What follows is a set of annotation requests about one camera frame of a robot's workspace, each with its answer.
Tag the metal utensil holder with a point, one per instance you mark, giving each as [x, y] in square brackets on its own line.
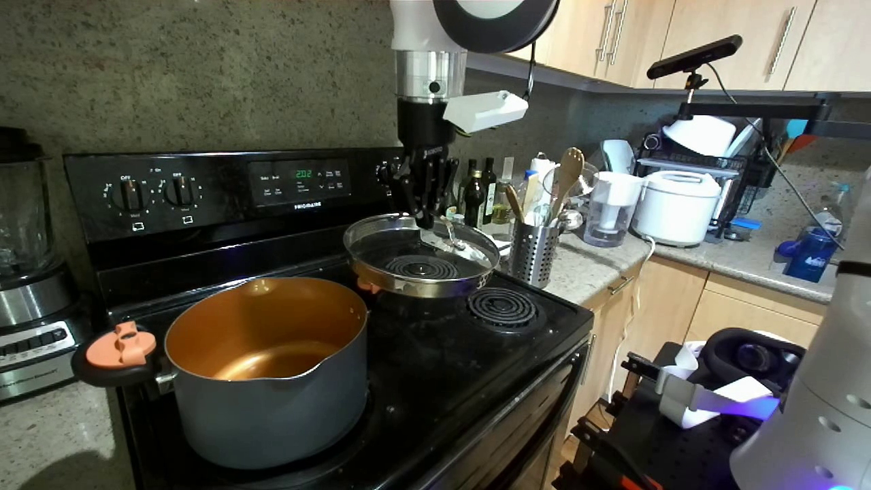
[531, 252]

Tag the water filter pitcher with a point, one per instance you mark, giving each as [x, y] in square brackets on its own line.
[609, 207]

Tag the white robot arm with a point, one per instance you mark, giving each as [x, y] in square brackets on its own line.
[820, 433]

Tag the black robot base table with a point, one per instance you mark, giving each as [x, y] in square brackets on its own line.
[692, 406]

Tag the white rice cooker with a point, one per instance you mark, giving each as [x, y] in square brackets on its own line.
[675, 207]

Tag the silver black blender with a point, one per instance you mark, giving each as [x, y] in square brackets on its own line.
[39, 301]

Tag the dish rack with dishes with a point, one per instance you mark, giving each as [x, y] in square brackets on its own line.
[710, 144]

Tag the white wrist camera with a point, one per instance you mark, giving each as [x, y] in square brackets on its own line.
[484, 109]

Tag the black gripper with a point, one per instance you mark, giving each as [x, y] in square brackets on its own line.
[426, 143]

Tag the glass pot lid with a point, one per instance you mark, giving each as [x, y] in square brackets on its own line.
[397, 256]

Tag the dark glass bottle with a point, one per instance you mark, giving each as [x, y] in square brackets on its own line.
[472, 195]

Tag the slotted wooden spoon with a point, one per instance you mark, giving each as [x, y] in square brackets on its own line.
[567, 176]

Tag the black camera on stand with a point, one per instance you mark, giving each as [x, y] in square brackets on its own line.
[692, 61]

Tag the black electric stove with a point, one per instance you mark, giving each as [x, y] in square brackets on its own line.
[464, 393]

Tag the blue object on counter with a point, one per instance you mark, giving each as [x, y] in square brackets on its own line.
[810, 254]

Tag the dark pot copper interior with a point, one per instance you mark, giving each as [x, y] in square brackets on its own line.
[261, 374]

